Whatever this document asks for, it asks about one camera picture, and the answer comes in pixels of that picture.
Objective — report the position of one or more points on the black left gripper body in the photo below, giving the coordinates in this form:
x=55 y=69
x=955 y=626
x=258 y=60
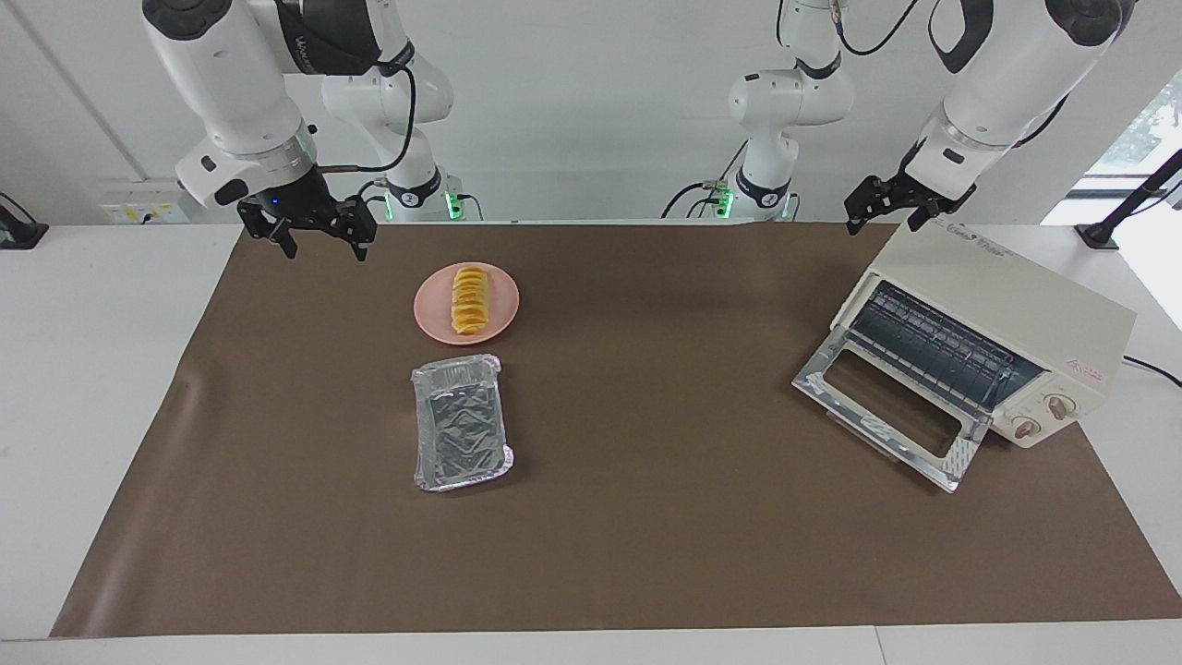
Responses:
x=910 y=189

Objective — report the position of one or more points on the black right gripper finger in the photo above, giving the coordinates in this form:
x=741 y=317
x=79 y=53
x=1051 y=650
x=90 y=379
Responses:
x=284 y=240
x=360 y=245

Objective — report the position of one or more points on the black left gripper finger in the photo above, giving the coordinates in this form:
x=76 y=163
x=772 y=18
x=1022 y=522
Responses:
x=854 y=225
x=919 y=220

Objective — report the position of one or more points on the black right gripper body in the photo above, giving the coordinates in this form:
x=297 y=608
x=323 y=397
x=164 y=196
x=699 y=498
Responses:
x=300 y=203

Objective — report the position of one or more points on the golden sliced bread loaf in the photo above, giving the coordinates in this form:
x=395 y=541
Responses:
x=469 y=300

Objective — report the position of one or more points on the aluminium foil baking tray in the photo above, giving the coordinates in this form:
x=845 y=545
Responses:
x=462 y=429

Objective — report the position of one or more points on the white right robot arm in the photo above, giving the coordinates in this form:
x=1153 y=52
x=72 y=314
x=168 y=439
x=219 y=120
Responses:
x=231 y=83

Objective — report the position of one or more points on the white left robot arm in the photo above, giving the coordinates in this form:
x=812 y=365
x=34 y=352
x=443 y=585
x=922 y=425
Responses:
x=1007 y=83

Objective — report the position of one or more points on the cream toaster oven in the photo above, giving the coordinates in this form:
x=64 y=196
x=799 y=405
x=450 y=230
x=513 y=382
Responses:
x=1016 y=296

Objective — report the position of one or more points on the glass oven door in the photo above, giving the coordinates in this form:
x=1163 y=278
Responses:
x=886 y=406

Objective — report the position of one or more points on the cream oven knob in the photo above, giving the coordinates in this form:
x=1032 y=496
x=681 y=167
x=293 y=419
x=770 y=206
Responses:
x=1060 y=405
x=1025 y=427

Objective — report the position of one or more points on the pink round plate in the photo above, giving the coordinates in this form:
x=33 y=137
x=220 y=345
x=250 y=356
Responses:
x=434 y=309

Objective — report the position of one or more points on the black clamp stand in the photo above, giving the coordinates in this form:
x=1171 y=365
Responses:
x=1131 y=203

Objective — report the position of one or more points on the brown table mat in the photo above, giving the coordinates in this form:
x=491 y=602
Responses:
x=646 y=536

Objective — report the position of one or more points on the white wall power outlet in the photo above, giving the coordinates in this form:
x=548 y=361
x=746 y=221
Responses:
x=138 y=208

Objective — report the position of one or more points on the black desk mount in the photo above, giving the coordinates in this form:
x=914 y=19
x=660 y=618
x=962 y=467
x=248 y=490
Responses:
x=18 y=231

